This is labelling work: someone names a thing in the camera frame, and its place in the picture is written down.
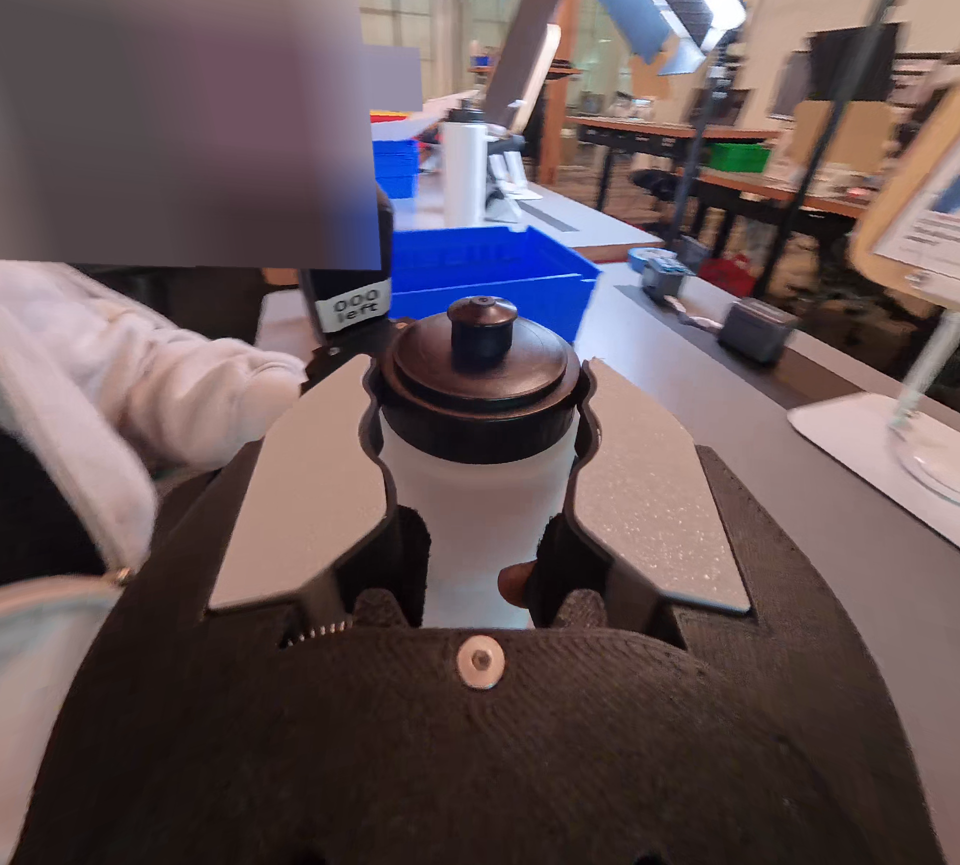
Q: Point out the blue plastic bin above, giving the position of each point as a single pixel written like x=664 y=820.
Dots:
x=487 y=272

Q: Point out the blue tape roll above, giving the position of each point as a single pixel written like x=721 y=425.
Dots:
x=641 y=256

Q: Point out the wooden office table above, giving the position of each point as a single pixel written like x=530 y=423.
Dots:
x=787 y=190
x=660 y=128

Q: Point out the instruction sheet on stand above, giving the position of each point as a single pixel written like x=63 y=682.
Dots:
x=922 y=220

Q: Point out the light brown board panel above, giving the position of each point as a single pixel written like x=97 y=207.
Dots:
x=832 y=130

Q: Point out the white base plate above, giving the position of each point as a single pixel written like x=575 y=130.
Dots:
x=847 y=430

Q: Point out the person's left forearm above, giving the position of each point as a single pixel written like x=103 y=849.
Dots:
x=187 y=385

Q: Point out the black bottle lid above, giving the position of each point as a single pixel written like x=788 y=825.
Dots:
x=480 y=370

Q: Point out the wooden support column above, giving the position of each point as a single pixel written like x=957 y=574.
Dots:
x=559 y=130

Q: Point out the grey slanted panel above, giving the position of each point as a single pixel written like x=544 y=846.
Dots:
x=532 y=32

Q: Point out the white board stand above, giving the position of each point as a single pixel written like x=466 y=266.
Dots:
x=926 y=385

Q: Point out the person's white hoodie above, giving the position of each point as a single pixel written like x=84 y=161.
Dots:
x=45 y=655

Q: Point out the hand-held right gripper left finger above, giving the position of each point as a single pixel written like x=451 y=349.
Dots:
x=300 y=490

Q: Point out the black slanted pole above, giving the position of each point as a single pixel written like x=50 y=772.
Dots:
x=847 y=92

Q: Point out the black light stand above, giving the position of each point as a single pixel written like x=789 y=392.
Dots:
x=694 y=152

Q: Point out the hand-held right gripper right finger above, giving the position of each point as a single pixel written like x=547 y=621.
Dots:
x=652 y=505

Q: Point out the grey charging case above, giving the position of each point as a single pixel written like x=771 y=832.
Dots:
x=757 y=332

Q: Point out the stacked small blue bins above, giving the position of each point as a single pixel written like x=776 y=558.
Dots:
x=394 y=167

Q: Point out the white bottle with black cap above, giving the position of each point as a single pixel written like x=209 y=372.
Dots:
x=463 y=175

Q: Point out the green plastic bin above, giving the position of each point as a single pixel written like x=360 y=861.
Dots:
x=739 y=158

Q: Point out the white plastic stand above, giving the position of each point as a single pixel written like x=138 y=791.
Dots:
x=510 y=197

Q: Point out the small blue grey device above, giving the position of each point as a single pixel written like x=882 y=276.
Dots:
x=664 y=280

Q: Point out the white plastic bottle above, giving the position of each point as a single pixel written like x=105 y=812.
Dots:
x=480 y=527

